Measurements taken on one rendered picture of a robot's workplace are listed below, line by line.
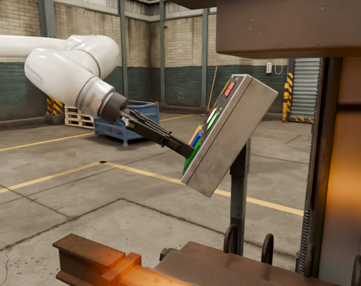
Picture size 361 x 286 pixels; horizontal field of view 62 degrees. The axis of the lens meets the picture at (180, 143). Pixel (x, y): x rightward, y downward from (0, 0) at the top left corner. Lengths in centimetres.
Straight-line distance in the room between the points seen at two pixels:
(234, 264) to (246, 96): 38
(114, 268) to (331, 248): 27
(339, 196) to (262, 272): 13
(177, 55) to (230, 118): 950
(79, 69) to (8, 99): 722
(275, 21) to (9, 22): 799
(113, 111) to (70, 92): 11
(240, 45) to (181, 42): 990
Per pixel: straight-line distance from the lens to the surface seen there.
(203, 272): 35
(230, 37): 18
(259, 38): 17
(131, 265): 33
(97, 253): 34
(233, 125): 66
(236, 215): 89
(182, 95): 1002
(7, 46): 96
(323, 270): 46
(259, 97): 66
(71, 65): 76
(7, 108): 796
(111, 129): 565
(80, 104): 74
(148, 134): 70
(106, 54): 86
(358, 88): 39
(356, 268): 36
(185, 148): 74
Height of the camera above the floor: 120
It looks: 13 degrees down
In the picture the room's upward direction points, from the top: straight up
